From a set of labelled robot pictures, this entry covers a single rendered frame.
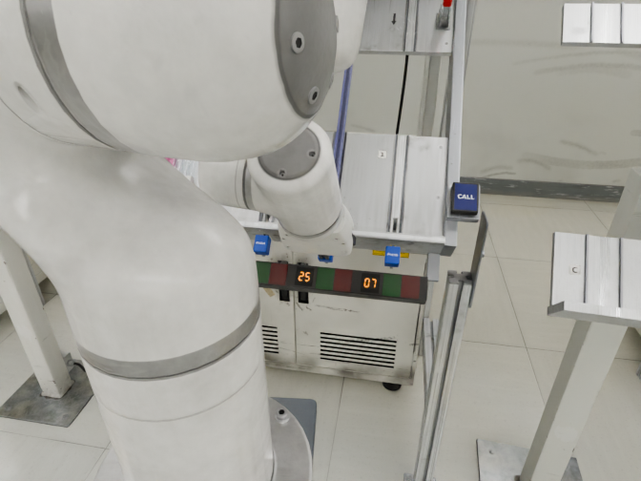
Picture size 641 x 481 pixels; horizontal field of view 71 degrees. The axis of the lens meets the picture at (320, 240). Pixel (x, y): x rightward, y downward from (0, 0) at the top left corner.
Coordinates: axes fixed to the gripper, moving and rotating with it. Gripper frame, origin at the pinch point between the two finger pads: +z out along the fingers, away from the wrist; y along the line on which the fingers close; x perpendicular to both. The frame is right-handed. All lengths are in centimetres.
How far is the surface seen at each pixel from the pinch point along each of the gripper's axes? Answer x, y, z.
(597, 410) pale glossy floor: -19, 75, 80
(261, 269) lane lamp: -4.0, -10.7, 3.4
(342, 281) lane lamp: -4.6, 3.3, 3.4
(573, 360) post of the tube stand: -11, 47, 25
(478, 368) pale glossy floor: -11, 42, 87
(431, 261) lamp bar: 0.8, 17.6, 6.0
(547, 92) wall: 137, 86, 145
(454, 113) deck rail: 26.8, 19.7, 1.3
